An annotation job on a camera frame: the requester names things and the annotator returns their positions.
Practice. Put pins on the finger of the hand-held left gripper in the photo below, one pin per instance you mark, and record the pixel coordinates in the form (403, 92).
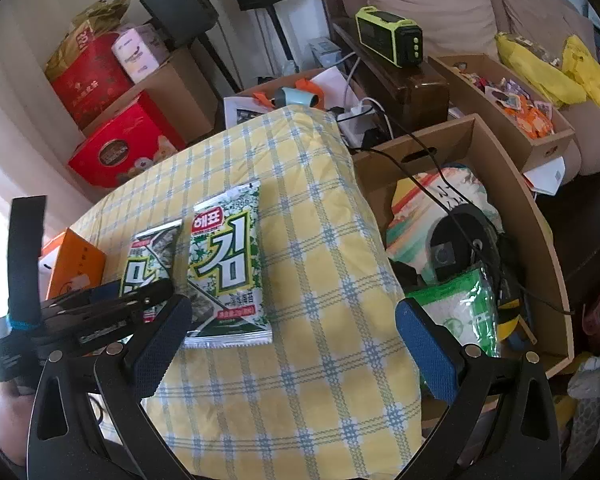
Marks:
(25, 260)
(110, 305)

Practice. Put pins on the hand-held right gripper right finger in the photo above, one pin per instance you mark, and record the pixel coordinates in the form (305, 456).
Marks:
(427, 350)

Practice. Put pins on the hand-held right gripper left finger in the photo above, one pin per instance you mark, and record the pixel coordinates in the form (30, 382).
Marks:
(160, 350)

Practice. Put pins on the small green seaweed packet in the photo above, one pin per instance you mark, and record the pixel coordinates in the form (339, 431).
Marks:
(150, 260)

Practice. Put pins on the large green seaweed packet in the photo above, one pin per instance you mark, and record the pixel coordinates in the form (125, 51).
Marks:
(225, 260)

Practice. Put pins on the person's left hand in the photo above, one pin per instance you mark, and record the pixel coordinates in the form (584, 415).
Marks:
(10, 425)

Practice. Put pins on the orange cardboard box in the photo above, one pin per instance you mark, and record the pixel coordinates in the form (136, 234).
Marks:
(75, 265)

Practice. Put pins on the green white plastic packet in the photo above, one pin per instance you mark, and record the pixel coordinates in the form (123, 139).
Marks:
(460, 310)

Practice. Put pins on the yellow black tool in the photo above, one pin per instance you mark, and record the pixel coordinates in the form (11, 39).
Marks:
(510, 322)

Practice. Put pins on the black round device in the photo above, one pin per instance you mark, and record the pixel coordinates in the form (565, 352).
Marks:
(460, 230)

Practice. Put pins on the colourful striped bag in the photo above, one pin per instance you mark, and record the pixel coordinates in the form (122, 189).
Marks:
(410, 225)

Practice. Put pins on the red cookie gift box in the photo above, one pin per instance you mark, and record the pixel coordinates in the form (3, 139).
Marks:
(125, 145)

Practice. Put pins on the plain red gift box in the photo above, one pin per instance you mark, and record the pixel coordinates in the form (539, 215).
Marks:
(85, 85)

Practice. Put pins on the yellow plaid tablecloth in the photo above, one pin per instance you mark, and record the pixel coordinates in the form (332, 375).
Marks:
(305, 210)

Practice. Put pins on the large open cardboard box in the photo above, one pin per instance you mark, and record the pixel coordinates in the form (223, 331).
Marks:
(530, 185)

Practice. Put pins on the small white box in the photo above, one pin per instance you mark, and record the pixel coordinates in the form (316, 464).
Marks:
(547, 175)

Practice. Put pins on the closed brown cardboard box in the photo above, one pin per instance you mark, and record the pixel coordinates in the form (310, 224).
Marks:
(180, 90)

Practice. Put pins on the cardboard box of snacks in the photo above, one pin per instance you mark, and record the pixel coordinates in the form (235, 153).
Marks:
(545, 152)

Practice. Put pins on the printed paper sheet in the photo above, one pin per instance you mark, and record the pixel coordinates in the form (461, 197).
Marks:
(240, 112)

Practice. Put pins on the white purple tissue pack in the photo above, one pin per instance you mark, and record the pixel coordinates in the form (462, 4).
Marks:
(137, 52)

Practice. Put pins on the white power strip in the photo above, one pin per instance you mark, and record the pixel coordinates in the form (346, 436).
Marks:
(357, 120)

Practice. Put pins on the gold paper bag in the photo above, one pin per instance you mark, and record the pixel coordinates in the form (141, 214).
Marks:
(95, 15)

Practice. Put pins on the pile of orange snack packets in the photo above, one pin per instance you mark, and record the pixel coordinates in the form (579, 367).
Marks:
(530, 115)

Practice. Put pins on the low cardboard box with papers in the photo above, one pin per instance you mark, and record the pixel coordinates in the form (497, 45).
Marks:
(250, 89)

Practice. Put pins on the plain white paper sheet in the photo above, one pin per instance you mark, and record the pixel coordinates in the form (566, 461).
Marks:
(330, 85)

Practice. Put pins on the large black speaker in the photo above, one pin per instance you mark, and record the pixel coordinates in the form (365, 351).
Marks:
(180, 7)

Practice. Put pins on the yellow plastic bag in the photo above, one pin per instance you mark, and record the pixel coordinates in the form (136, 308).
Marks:
(587, 70)
(530, 65)

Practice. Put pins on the black speaker stand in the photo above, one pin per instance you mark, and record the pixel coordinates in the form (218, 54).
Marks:
(275, 40)

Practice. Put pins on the light blue white box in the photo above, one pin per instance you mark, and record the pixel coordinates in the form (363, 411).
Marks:
(324, 52)

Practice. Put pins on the green black portable radio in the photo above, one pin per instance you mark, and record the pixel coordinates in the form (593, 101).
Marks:
(380, 32)

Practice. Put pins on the beige sofa cushion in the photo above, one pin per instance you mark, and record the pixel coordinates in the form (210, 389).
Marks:
(420, 0)
(540, 5)

